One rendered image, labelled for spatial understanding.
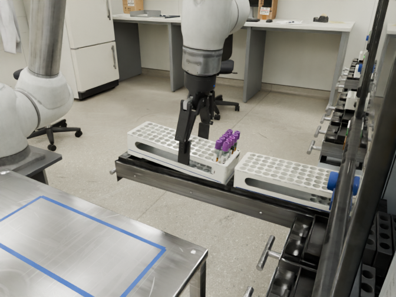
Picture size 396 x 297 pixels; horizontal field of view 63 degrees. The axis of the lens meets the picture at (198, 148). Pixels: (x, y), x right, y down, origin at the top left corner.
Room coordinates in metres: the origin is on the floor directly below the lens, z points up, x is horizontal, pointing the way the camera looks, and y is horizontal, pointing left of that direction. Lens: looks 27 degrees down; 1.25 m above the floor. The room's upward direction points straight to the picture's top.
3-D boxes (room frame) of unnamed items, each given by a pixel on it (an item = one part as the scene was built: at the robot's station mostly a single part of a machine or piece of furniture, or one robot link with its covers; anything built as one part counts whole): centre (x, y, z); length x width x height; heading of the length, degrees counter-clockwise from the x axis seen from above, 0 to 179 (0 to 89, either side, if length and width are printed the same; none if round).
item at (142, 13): (4.49, 0.68, 0.93); 0.35 x 0.26 x 0.06; 157
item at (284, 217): (0.71, -0.08, 0.78); 0.73 x 0.14 x 0.09; 63
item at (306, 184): (0.63, -0.24, 0.83); 0.30 x 0.10 x 0.06; 63
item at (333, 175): (0.42, -0.21, 0.98); 0.03 x 0.01 x 0.03; 153
